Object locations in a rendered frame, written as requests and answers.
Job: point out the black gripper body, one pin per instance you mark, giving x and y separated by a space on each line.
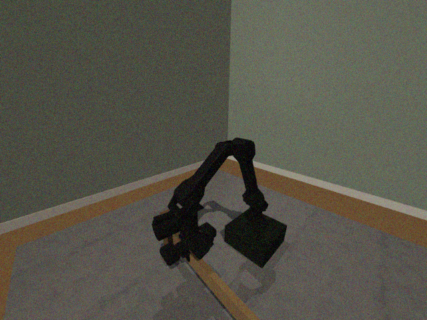
170 253

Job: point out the long brown wooden plank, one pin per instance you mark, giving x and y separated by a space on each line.
230 300

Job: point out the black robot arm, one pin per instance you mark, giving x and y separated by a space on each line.
190 192

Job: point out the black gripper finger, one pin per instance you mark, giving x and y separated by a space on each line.
186 256

